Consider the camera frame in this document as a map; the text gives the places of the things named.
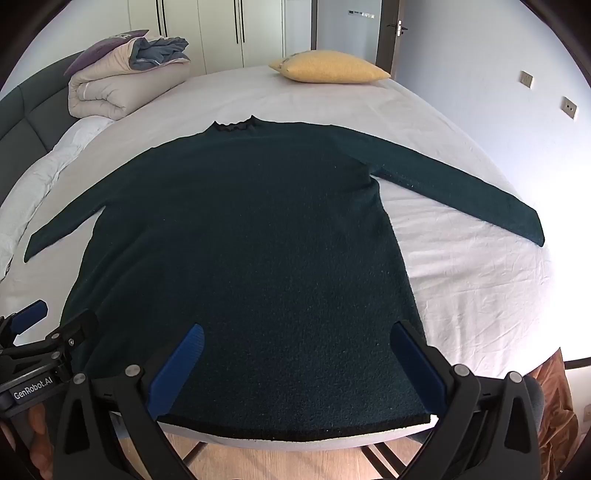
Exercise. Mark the cream wardrobe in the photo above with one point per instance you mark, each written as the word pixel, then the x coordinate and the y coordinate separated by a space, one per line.
pixel 221 32

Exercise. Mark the purple pillow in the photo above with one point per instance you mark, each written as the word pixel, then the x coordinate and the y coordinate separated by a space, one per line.
pixel 99 48

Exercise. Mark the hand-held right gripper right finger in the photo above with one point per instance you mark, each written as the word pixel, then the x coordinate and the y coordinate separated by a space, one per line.
pixel 418 369

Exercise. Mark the bed with white sheet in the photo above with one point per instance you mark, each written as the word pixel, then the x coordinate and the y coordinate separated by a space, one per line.
pixel 461 277

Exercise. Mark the white pillow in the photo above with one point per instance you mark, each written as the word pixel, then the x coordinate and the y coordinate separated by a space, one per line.
pixel 51 170

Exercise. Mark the brown cloth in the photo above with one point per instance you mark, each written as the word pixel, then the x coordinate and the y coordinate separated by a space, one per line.
pixel 556 406

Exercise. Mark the yellow pillow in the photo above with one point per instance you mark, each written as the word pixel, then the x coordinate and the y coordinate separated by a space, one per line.
pixel 328 67

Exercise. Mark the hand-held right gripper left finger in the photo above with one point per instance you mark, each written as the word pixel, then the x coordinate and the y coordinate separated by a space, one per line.
pixel 180 364

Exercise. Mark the blue-grey blanket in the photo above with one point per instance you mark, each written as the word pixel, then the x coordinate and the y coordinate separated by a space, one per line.
pixel 159 53

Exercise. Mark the folded beige duvet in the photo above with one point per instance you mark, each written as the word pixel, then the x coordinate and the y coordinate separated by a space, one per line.
pixel 115 87

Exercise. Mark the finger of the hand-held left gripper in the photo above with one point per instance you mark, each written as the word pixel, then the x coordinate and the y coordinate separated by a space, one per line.
pixel 76 330
pixel 30 316

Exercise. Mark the dark green sweater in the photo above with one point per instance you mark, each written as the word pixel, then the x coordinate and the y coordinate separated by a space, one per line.
pixel 254 230

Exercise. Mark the dark grey headboard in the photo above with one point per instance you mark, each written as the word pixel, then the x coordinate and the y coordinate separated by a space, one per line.
pixel 23 110

